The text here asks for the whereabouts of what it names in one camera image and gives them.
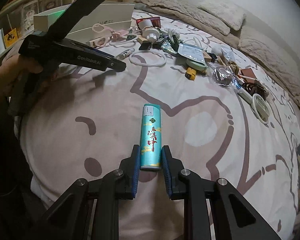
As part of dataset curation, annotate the blue patterned packet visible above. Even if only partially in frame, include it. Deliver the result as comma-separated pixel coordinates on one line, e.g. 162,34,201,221
161,40,179,57

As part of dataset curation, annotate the white tube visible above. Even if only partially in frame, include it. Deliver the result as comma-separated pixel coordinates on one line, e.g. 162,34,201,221
221,46,236,62

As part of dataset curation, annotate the brown tape in bag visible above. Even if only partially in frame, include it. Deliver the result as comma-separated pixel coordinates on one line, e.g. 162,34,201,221
213,67,233,86

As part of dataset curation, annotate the black charger block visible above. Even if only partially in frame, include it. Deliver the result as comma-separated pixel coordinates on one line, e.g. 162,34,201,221
139,41,152,51

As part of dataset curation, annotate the black battery pack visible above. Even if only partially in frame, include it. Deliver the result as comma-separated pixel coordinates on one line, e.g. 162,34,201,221
152,37,167,50

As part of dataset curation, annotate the beige pillow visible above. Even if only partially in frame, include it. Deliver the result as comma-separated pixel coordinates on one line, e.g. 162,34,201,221
197,0,246,31
238,25,300,99

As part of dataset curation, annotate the knotted rope ball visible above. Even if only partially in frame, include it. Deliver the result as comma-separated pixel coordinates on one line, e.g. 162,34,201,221
228,61,240,75

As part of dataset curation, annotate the white tape roll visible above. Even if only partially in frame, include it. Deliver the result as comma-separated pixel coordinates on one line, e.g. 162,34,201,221
137,19,153,30

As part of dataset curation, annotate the teal lighter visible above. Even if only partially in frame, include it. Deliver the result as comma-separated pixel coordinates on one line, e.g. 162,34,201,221
140,104,162,170

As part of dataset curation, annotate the green clothespin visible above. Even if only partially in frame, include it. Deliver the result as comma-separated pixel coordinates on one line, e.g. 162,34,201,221
167,34,179,53

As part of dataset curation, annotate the large white ring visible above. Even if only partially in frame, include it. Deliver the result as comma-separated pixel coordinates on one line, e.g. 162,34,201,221
128,49,167,68

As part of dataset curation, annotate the white cable bundle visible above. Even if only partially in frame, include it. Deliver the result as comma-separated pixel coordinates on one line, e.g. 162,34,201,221
237,88,272,125

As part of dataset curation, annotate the green round compact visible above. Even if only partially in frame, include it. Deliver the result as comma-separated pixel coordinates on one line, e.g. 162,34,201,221
186,59,207,72

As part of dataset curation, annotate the left hand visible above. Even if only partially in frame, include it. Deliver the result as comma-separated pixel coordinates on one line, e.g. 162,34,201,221
0,54,43,112

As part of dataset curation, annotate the red box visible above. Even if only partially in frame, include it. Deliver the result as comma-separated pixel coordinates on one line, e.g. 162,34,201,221
136,16,161,28

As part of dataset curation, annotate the dark brown hair claw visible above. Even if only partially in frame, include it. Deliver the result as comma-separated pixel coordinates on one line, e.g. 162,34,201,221
242,81,269,100

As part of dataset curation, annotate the white shoe box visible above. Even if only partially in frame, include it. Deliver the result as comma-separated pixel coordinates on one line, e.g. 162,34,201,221
33,2,135,43

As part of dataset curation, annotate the yellow utility knife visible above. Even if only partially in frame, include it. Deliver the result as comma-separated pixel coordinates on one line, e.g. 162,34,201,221
185,67,197,80

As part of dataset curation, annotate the pink plastic scissors tool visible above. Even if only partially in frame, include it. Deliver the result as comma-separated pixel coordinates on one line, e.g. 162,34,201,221
91,23,128,42

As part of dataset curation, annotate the brown leather pouch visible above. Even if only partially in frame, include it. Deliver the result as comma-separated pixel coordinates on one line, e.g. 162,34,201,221
240,68,257,83

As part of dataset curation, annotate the small white ring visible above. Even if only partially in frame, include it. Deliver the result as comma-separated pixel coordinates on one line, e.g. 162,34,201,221
109,32,139,48

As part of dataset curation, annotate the clear glass lighter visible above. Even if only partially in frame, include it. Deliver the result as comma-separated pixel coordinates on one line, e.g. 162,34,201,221
115,48,135,61

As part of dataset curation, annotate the beige harmonica box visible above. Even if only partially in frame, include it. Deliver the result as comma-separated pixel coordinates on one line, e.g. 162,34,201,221
85,37,108,48

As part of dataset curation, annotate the beige blanket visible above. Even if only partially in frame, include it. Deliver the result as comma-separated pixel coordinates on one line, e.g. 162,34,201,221
134,0,239,49

